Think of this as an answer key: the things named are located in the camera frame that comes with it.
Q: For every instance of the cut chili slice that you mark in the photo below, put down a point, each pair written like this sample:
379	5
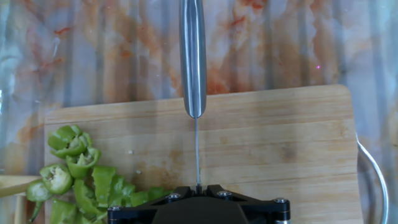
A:
79	168
82	196
60	182
102	183
73	151
139	199
60	137
62	213
119	191

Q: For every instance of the marbled plastic table sheet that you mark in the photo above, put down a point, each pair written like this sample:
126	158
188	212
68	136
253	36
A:
280	40

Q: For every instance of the steel kitchen knife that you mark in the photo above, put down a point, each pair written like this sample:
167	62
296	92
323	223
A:
192	62

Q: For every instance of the wooden cutting board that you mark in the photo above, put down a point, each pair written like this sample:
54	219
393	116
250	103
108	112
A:
264	140

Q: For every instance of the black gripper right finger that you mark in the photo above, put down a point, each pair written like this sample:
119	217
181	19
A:
267	213

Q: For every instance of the wooden peg rack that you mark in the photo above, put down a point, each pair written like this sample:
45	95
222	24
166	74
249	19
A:
12	183

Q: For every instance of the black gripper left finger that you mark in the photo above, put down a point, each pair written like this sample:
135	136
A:
133	213

